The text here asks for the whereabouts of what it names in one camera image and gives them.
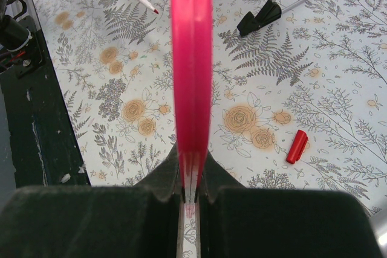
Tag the floral patterned mat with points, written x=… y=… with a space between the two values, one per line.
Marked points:
x=320 y=68

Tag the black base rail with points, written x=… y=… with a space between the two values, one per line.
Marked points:
x=43 y=146

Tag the wire whiteboard easel stand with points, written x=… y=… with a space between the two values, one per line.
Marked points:
x=269 y=13

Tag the pink framed whiteboard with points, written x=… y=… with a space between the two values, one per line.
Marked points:
x=191 y=22

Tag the red marker cap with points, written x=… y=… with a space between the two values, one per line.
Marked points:
x=297 y=147

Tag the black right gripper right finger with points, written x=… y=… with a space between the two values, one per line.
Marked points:
x=236 y=221

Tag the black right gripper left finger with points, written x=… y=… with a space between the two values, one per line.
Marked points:
x=85 y=221

